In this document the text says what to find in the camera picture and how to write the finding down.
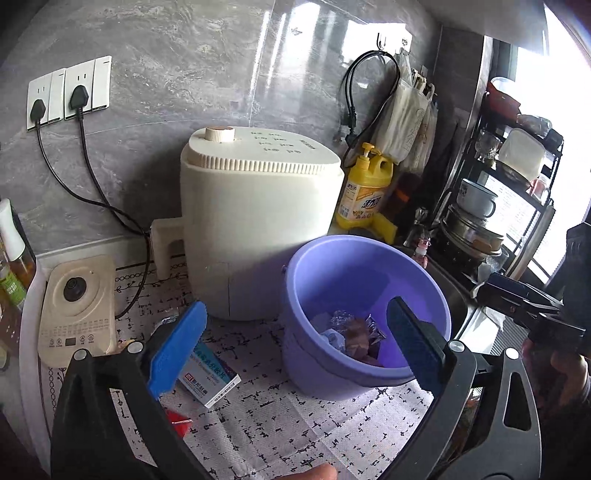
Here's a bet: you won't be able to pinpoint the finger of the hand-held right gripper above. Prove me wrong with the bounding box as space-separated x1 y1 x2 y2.
471 272 566 330

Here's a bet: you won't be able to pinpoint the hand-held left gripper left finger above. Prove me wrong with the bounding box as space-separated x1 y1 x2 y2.
51 301 213 480

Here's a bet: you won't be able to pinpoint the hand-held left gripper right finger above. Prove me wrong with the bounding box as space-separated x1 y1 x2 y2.
383 298 541 480

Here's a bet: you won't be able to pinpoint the blue white medicine box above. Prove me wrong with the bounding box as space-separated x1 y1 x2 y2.
178 342 242 409

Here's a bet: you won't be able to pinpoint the brown paper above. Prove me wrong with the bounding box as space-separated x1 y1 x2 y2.
344 318 376 357

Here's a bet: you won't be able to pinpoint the red wrapper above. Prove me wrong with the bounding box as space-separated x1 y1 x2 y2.
166 408 193 440

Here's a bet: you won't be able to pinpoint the purple plastic bucket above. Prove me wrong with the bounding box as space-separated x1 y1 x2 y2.
281 234 453 401

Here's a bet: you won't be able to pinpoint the person's right hand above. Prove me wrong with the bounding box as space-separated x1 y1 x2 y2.
549 353 591 407

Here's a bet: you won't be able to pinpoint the person's left hand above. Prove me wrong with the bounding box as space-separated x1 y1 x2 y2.
259 464 339 480

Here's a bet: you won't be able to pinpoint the steel sink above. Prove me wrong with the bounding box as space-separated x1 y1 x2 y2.
392 244 485 342

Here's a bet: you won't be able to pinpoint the stack of steel pots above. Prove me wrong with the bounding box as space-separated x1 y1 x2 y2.
438 205 506 260

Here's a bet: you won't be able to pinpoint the black pot rack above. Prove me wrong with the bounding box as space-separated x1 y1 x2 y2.
438 78 565 287

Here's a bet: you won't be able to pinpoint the white enamel mug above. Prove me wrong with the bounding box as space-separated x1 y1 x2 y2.
457 179 498 217

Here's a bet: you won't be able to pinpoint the cream blender base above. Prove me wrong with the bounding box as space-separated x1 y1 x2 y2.
38 255 117 363

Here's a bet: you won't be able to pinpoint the yellow sponge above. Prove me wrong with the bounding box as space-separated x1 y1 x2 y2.
372 212 398 245

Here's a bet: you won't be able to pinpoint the white patterned table mat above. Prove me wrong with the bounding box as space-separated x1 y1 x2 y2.
41 254 462 480

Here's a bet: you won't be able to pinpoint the white lidded container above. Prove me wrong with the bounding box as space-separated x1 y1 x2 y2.
496 128 546 183

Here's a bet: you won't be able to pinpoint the cream air fryer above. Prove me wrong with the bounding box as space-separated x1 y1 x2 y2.
151 126 346 320

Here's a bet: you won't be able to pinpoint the clear glass cup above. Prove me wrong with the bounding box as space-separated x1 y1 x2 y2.
475 129 502 162

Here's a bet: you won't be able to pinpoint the yellow dish soap bottle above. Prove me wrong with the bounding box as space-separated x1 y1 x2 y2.
335 142 394 232

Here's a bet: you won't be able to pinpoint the white top oil sprayer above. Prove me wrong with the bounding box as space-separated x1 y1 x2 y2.
0 198 35 283

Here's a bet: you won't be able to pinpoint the red bowl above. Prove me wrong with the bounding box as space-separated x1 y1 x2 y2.
489 78 522 112

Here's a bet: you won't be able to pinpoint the hanging plastic bags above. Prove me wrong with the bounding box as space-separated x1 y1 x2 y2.
372 51 439 174

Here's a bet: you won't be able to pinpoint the black power cable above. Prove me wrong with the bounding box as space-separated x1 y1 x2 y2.
36 124 153 238
78 111 153 319

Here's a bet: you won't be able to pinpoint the black looped hanging cable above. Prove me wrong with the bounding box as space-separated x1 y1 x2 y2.
341 50 400 146

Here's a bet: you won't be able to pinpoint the white wall socket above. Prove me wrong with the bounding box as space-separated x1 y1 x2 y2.
27 69 66 131
64 55 113 121

